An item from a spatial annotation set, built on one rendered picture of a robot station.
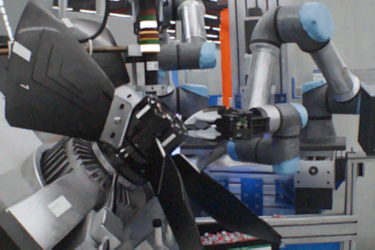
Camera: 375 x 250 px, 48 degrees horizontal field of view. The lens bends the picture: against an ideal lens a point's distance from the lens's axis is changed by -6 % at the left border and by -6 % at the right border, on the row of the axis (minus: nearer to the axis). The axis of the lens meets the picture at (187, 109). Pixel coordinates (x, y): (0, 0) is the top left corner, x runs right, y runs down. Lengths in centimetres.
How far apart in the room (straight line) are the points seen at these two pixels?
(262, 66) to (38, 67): 80
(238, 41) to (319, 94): 46
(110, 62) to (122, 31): 468
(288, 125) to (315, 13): 33
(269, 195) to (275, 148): 55
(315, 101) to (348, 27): 126
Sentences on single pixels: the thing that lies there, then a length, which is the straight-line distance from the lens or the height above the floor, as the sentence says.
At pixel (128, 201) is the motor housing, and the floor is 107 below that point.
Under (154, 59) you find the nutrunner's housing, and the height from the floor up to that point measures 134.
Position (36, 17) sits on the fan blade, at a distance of 71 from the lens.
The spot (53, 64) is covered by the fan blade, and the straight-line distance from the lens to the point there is 69.
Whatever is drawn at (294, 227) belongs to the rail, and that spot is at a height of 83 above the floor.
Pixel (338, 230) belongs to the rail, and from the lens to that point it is 141.
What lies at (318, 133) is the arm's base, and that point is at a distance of 165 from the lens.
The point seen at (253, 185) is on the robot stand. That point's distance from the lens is 171.
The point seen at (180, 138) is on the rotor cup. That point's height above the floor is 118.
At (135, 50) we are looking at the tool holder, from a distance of 94.
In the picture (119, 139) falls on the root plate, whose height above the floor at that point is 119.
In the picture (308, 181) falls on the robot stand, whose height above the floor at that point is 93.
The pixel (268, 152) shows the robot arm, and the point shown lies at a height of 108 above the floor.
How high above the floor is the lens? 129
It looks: 4 degrees down
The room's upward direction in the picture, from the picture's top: 2 degrees counter-clockwise
